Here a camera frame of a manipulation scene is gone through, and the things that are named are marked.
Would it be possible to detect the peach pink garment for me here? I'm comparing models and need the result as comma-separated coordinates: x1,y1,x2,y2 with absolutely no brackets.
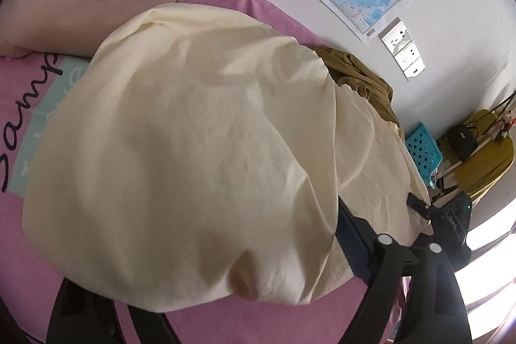
0,0,188,58

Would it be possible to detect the mustard yellow hanging garment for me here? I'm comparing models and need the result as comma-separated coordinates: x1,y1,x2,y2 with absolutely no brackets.
439,109,515,200

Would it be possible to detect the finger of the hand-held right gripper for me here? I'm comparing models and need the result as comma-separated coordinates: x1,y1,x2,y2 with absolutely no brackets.
406,192,435,223

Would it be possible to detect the cream yellow jacket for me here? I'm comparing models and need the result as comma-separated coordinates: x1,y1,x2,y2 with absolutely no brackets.
20,3,434,307

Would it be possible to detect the black handbag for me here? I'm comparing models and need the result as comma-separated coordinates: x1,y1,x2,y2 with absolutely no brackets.
447,122,481,163

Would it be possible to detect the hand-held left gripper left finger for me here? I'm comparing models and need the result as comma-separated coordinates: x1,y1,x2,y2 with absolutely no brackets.
48,276,180,344

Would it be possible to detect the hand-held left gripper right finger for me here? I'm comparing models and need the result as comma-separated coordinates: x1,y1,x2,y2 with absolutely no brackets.
338,202,473,344

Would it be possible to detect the olive brown garment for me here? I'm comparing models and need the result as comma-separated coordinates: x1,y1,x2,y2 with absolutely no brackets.
316,48,406,146

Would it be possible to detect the turquoise plastic basket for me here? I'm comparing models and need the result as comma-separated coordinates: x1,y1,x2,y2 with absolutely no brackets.
404,121,444,184

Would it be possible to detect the white wall socket panel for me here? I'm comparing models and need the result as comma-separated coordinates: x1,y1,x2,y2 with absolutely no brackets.
381,17,426,81

